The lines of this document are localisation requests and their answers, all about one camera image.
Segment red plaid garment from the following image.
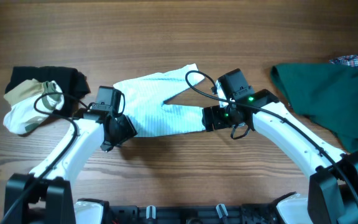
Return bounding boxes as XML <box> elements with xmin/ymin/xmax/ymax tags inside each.
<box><xmin>329</xmin><ymin>55</ymin><xmax>358</xmax><ymax>68</ymax></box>

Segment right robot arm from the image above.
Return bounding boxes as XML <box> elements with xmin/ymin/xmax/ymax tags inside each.
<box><xmin>203</xmin><ymin>69</ymin><xmax>358</xmax><ymax>223</ymax></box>

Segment black folded garment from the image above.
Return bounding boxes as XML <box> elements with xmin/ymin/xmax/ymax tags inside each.
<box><xmin>4</xmin><ymin>66</ymin><xmax>90</xmax><ymax>106</ymax></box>

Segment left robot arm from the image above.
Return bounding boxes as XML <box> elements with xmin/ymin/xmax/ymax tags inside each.
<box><xmin>2</xmin><ymin>86</ymin><xmax>137</xmax><ymax>223</ymax></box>

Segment white beige olive garment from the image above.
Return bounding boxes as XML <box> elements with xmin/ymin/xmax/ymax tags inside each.
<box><xmin>3</xmin><ymin>79</ymin><xmax>65</xmax><ymax>135</ymax></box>

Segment dark green garment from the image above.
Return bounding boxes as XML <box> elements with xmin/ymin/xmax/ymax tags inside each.
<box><xmin>270</xmin><ymin>63</ymin><xmax>358</xmax><ymax>152</ymax></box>

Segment light blue striped pants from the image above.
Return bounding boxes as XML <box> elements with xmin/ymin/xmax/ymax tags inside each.
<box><xmin>113</xmin><ymin>63</ymin><xmax>205</xmax><ymax>138</ymax></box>

